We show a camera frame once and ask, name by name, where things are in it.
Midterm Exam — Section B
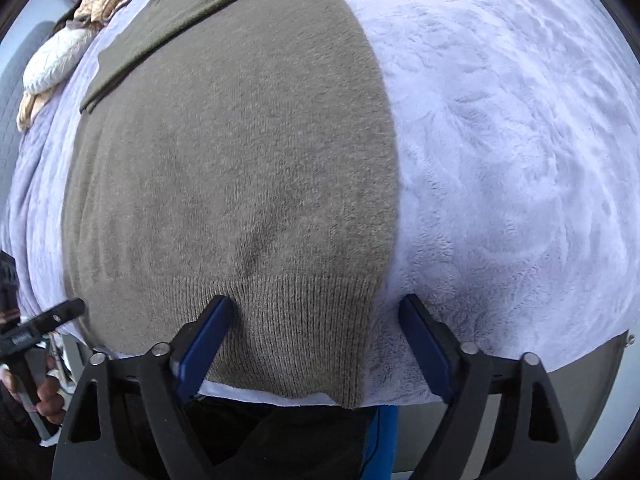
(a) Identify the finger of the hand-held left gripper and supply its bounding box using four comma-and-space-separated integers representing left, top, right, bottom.
20, 298, 86, 337

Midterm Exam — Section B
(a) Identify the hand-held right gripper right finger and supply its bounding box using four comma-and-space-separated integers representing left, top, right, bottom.
398, 293, 583, 480

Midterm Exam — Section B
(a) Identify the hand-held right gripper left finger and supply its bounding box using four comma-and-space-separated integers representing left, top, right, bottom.
52, 294, 236, 480

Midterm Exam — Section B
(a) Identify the olive brown knit sweater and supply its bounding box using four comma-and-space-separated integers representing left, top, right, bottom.
61, 0, 401, 409

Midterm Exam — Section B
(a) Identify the person's left hand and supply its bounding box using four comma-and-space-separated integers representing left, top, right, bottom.
0, 355, 68, 428

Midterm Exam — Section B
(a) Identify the blue plastic item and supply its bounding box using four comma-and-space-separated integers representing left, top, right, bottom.
362, 404, 400, 480

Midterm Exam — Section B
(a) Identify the person's black clothing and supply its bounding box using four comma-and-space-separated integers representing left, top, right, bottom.
120, 394, 377, 480

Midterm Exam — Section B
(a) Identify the lilac plush bed blanket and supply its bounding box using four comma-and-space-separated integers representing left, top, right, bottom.
5, 0, 637, 407

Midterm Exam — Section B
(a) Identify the round cream pleated pillow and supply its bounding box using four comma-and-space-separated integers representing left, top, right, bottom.
22, 27, 97, 95

